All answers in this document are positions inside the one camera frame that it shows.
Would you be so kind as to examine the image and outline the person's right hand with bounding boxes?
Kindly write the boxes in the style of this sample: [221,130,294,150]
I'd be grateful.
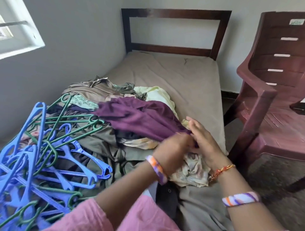
[185,115,229,173]

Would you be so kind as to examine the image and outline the light yellow shirt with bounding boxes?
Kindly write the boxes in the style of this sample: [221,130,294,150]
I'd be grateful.
[133,86,179,120]

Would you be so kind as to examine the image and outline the white framed window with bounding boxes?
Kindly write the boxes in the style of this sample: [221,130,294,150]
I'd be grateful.
[0,0,46,60]

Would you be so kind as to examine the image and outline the purple tree-print t-shirt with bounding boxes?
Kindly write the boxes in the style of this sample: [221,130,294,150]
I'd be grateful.
[94,96,191,142]

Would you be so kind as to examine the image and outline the beige garment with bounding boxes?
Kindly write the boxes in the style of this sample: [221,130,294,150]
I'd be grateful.
[62,76,117,103]

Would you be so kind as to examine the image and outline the yellow floral dress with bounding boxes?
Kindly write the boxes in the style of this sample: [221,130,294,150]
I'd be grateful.
[117,135,213,188]

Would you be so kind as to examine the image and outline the mint patterned clothes item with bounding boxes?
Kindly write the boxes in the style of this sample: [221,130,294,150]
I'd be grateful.
[69,94,99,111]

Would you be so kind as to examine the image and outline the bed with beige sheet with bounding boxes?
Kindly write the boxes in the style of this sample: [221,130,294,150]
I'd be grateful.
[102,50,234,231]

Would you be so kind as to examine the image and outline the person's left forearm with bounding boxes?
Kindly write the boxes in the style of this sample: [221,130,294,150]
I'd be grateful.
[95,164,165,224]

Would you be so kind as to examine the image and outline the olive green button shirt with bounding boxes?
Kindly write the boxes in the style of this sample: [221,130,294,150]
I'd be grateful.
[57,125,158,191]

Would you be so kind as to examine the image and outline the dark wooden bed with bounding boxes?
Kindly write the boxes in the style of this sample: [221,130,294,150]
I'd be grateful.
[62,8,234,231]

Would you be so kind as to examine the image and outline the striped white purple bangle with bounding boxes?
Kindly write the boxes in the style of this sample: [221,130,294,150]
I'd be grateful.
[221,191,262,208]

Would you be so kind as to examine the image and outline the maroon plastic chair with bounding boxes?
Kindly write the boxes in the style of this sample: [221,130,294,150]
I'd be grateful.
[223,11,305,177]

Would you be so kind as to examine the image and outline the navy blue shorts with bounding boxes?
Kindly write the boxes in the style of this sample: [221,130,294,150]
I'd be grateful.
[155,181,179,224]

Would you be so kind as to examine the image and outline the striped orange purple bangle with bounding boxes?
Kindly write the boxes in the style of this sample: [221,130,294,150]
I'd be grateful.
[145,155,168,186]

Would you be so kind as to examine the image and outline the person's left hand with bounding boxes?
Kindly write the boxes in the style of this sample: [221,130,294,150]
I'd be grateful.
[152,132,197,177]

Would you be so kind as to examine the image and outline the olive green t-shirt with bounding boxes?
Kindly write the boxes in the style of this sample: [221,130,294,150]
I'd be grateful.
[112,82,136,94]

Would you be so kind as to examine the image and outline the person's right forearm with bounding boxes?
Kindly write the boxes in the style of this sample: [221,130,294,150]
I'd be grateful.
[212,167,287,231]

